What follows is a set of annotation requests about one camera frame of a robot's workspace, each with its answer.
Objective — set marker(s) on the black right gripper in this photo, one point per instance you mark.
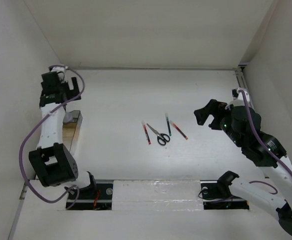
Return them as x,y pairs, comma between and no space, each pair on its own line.
213,107

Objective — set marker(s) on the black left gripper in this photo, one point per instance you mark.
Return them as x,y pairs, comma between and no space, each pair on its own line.
74,92

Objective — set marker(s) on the clear paper clip jar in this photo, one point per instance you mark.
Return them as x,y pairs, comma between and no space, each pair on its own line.
68,118

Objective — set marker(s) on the red orange pen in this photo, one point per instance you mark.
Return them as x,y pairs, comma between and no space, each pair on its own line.
178,129

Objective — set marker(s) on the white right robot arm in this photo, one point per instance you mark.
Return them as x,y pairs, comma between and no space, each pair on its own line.
267,154

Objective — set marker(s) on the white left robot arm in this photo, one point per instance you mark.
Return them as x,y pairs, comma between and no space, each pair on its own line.
52,161

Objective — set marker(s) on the clear smoky organizer tray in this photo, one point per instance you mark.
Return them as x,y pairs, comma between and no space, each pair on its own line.
71,131

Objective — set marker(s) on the green pen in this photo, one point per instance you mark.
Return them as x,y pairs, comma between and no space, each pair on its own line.
168,124

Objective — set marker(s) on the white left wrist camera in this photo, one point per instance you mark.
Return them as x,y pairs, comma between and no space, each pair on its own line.
60,70

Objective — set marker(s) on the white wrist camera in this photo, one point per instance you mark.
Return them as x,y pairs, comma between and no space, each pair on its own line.
241,97
60,70

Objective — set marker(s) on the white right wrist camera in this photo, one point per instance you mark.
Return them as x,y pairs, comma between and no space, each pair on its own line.
241,97

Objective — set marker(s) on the aluminium rail right side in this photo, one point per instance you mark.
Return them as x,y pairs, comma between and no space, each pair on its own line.
240,77

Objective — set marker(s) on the black handled scissors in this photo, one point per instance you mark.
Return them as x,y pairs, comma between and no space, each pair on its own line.
162,138

